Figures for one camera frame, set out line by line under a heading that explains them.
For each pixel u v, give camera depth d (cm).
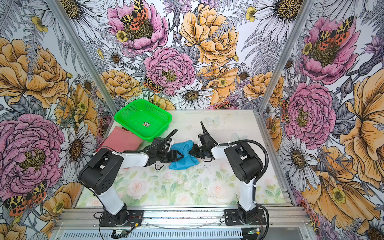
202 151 85
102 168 52
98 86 105
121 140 100
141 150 74
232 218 73
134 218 74
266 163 48
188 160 90
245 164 52
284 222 115
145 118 118
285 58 90
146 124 113
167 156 83
